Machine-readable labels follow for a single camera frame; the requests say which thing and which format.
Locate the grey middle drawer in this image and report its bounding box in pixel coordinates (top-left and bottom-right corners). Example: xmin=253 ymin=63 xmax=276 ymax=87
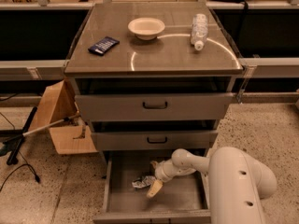
xmin=91 ymin=131 xmax=218 ymax=151

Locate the grey open bottom drawer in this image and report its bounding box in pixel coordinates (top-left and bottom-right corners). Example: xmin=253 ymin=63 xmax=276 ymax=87
xmin=93 ymin=150 xmax=211 ymax=224

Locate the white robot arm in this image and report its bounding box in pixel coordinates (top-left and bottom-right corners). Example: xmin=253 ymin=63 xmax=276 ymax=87
xmin=147 ymin=147 xmax=278 ymax=224

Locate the clear plastic water bottle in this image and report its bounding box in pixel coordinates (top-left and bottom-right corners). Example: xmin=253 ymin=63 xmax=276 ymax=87
xmin=190 ymin=14 xmax=208 ymax=51

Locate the grey top drawer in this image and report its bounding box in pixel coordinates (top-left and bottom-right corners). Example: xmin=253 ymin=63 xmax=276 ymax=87
xmin=76 ymin=93 xmax=233 ymax=121

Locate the black and white grabber stick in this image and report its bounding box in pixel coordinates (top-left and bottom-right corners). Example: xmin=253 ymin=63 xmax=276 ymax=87
xmin=0 ymin=113 xmax=79 ymax=164

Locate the light wooden box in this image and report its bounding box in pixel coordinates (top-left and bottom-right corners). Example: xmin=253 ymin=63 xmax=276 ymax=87
xmin=29 ymin=80 xmax=96 ymax=154

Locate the grey metal drawer cabinet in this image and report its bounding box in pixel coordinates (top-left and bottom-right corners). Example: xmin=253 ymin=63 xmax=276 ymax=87
xmin=64 ymin=1 xmax=244 ymax=170

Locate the white paper bowl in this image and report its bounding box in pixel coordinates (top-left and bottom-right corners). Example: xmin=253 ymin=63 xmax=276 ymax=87
xmin=128 ymin=18 xmax=165 ymax=40

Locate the black floor cable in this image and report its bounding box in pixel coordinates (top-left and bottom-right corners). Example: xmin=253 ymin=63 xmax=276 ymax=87
xmin=0 ymin=111 xmax=41 ymax=193

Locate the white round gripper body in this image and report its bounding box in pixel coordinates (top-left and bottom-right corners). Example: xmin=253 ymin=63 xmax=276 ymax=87
xmin=155 ymin=161 xmax=176 ymax=183

